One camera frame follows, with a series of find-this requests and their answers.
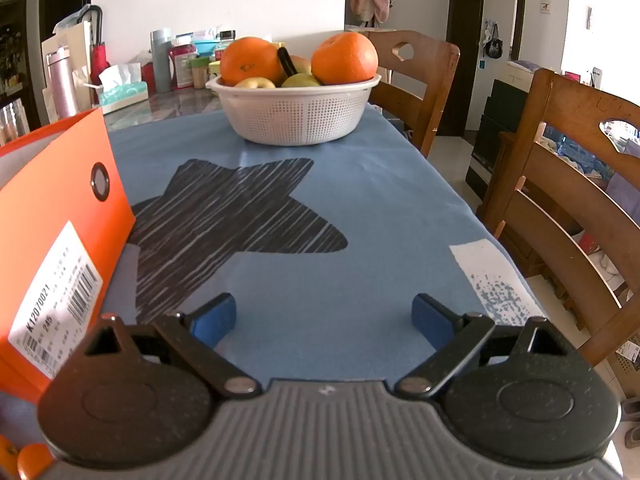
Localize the blue patterned tablecloth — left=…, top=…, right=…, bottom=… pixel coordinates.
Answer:
left=103, top=110, right=541, bottom=382

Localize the orange cardboard box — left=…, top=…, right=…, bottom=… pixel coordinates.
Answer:
left=1, top=110, right=134, bottom=403

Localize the white plastic colander basket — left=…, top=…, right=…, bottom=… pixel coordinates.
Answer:
left=206, top=75, right=382, bottom=146

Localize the wooden chair near right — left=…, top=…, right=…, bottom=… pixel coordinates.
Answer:
left=482, top=68, right=639, bottom=365

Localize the wooden chair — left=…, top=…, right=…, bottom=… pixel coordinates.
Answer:
left=482, top=68, right=639, bottom=365
left=363, top=28, right=460, bottom=156

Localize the yellow apple in basket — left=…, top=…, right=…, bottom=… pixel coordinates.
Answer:
left=235, top=77, right=277, bottom=89

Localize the tissue box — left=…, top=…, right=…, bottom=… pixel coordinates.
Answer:
left=98, top=63, right=149, bottom=115

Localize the red lidded jar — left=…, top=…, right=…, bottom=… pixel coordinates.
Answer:
left=169, top=44, right=198, bottom=90

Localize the green pear in basket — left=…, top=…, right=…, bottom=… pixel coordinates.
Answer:
left=281, top=73, right=320, bottom=88

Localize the large orange left in basket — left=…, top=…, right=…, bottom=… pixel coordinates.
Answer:
left=220, top=37, right=285, bottom=87

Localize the large orange in basket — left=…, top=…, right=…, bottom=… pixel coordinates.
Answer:
left=220, top=37, right=285, bottom=87
left=311, top=32, right=378, bottom=84

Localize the wooden chair far right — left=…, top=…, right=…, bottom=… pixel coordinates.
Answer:
left=363, top=28, right=460, bottom=156

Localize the red umbrella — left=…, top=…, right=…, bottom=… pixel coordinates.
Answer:
left=77, top=4, right=110, bottom=91

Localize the grey tall cylinder bottle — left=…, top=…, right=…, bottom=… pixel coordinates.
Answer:
left=150, top=27, right=172, bottom=93

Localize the large orange right in basket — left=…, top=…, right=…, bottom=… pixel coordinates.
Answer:
left=311, top=32, right=378, bottom=84

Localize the pink thermos bottle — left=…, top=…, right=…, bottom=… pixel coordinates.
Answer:
left=46, top=46, right=79, bottom=118

